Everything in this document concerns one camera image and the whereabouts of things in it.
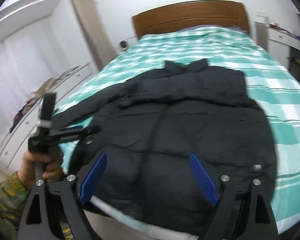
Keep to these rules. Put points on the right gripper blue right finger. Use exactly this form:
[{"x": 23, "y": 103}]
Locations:
[{"x": 203, "y": 179}]

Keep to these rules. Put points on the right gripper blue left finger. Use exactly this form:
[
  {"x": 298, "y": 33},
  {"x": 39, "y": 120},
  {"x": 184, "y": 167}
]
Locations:
[{"x": 89, "y": 177}]

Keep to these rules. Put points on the black puffer jacket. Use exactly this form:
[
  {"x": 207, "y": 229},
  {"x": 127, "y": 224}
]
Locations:
[{"x": 152, "y": 123}]

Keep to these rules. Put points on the camouflage sleeve left forearm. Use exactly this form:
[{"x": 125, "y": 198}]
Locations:
[{"x": 13, "y": 198}]

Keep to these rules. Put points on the person's left hand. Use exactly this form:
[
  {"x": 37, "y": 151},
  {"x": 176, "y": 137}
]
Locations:
[{"x": 51, "y": 163}]

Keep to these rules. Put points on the white low drawer cabinet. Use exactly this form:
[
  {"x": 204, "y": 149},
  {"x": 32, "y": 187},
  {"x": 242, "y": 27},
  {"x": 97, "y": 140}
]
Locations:
[{"x": 14, "y": 143}]

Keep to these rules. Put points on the clutter on low cabinet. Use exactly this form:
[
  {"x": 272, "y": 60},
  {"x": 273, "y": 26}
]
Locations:
[{"x": 43, "y": 89}]

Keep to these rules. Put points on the beige curtain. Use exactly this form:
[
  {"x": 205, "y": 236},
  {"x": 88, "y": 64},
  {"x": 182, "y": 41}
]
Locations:
[{"x": 95, "y": 34}]

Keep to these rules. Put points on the teal white checked bedsheet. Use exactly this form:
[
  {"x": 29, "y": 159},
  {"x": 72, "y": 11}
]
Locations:
[{"x": 268, "y": 82}]

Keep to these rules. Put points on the white desk with drawer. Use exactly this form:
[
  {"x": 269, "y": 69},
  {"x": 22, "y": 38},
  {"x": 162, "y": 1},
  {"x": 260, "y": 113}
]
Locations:
[{"x": 283, "y": 38}]

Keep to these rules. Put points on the grey panel beside bed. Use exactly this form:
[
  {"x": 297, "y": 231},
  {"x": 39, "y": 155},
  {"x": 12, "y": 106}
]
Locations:
[{"x": 262, "y": 35}]

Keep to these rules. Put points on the brown wooden headboard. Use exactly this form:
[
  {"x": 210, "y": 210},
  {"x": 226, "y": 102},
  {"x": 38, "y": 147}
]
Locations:
[{"x": 174, "y": 17}]

